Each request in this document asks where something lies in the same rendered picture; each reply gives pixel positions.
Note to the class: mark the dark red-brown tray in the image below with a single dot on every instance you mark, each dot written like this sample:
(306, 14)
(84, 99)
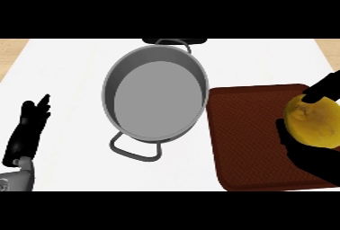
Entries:
(247, 134)

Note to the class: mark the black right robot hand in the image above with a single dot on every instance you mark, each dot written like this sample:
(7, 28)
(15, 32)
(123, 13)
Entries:
(312, 160)

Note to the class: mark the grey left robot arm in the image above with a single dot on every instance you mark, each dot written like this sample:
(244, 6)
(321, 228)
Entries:
(18, 178)

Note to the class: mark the black object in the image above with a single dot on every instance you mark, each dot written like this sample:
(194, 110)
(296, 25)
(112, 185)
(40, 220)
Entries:
(174, 40)

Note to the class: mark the yellow lemon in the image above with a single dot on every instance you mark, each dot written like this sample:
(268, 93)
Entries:
(313, 122)

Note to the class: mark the grey metal pot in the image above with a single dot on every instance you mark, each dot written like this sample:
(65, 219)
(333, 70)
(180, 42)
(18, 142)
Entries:
(157, 99)

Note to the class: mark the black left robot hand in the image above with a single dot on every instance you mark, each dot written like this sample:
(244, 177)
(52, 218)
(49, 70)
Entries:
(24, 134)

